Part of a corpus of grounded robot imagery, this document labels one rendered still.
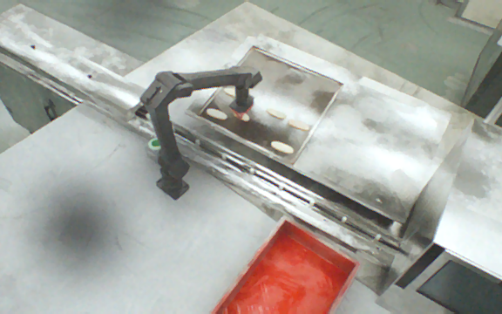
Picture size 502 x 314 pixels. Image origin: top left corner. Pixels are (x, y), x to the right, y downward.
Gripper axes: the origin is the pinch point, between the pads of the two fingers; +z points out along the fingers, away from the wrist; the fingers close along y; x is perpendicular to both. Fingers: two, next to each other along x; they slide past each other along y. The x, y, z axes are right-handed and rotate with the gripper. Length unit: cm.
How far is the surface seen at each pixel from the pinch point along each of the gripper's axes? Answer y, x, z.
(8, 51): -40, 118, -2
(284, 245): -37, -49, 5
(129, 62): -1, 76, 12
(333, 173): -0.5, -47.7, 1.3
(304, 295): -48, -65, 3
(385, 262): -21, -82, 2
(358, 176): 4, -57, 1
